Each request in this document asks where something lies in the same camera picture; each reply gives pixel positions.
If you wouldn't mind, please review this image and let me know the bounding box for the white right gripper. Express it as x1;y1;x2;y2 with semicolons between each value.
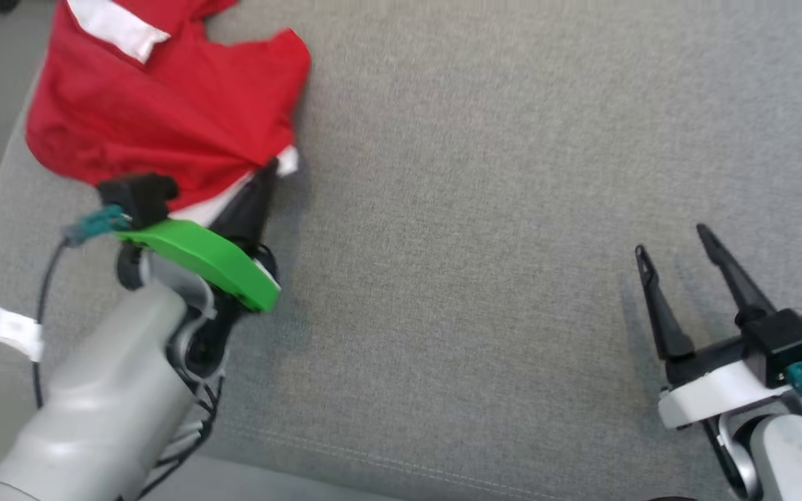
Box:
636;224;792;431

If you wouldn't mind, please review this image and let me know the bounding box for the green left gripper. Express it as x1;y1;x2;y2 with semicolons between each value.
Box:
114;159;282;312

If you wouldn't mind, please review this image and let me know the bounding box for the red white jersey garment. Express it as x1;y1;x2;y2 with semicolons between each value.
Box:
25;0;313;227

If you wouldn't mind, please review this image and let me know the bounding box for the grey fabric sofa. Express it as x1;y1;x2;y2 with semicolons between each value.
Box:
0;0;802;501

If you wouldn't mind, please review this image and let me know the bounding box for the teal plug left camera cable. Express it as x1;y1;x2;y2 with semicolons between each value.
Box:
32;205;132;411

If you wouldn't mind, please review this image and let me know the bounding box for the black left arm cable bundle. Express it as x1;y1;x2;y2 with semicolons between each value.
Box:
119;372;226;501

